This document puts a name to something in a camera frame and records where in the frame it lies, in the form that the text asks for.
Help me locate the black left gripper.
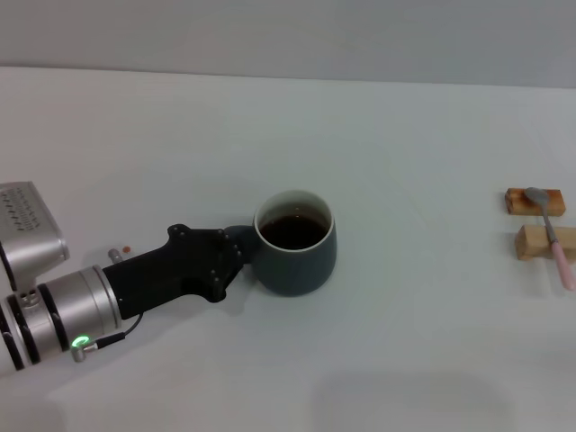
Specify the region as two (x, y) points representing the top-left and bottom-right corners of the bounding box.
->
(102, 223), (248, 321)

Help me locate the dark grey ceramic coffee cup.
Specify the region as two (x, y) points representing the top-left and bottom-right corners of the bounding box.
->
(223, 188), (338, 298)

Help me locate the pink handled metal spoon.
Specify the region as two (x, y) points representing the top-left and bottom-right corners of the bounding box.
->
(523, 186), (576, 291)

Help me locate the stained wooden block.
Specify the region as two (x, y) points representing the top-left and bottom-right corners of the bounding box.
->
(503, 187), (565, 218)

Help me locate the plain light wooden block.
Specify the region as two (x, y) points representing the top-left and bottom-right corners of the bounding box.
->
(515, 224), (576, 261)

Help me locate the black cable with metal plug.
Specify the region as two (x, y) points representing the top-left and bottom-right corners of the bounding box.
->
(71, 312), (145, 364)

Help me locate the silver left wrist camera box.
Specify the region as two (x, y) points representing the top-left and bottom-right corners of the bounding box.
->
(0, 181), (71, 292)

